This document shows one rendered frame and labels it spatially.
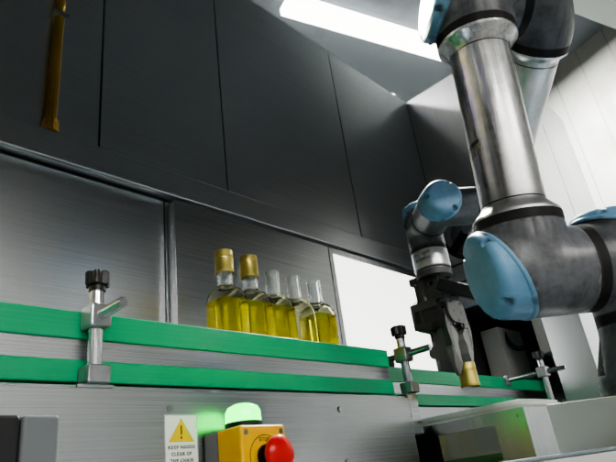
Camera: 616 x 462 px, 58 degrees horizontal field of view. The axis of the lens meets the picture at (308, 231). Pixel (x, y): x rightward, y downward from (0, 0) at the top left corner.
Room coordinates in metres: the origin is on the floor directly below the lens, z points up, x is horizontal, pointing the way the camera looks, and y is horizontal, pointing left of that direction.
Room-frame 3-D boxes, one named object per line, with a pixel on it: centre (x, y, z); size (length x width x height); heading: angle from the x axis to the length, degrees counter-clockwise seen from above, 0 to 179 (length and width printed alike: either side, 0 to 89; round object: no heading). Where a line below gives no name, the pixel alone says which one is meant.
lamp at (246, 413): (0.70, 0.11, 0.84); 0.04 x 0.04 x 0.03
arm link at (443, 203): (0.99, -0.27, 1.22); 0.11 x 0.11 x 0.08; 6
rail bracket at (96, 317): (0.58, 0.23, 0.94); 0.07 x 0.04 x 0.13; 49
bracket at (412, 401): (1.08, -0.11, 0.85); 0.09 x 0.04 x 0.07; 49
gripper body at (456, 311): (1.10, -0.24, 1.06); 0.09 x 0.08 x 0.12; 51
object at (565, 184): (2.02, -0.84, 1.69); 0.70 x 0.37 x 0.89; 139
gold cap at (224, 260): (0.93, 0.16, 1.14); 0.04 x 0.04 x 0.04
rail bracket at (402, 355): (1.07, -0.13, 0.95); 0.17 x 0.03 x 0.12; 49
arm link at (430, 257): (1.09, -0.24, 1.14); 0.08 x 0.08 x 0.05
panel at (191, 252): (1.34, -0.02, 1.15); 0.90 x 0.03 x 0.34; 139
